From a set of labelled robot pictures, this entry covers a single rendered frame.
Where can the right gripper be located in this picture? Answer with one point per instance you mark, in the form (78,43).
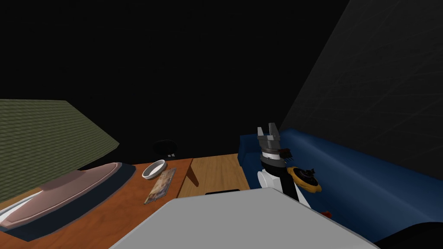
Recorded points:
(269,142)

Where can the brown picture book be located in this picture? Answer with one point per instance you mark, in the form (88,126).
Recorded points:
(161,186)

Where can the pink oval tray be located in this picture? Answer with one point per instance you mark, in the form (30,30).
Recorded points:
(65,192)

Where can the small red object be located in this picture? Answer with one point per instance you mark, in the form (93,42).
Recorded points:
(326,214)

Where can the orange-brown wooden table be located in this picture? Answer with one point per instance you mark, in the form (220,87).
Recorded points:
(114,221)

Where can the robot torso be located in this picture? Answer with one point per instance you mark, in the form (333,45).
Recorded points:
(242,224)

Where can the blue sofa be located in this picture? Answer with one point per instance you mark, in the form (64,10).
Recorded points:
(363,193)

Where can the yellow round toy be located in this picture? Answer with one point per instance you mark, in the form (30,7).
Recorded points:
(312,187)

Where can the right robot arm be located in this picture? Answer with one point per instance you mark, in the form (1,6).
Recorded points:
(289,185)

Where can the white bowl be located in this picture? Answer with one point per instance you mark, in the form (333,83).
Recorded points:
(154,170)

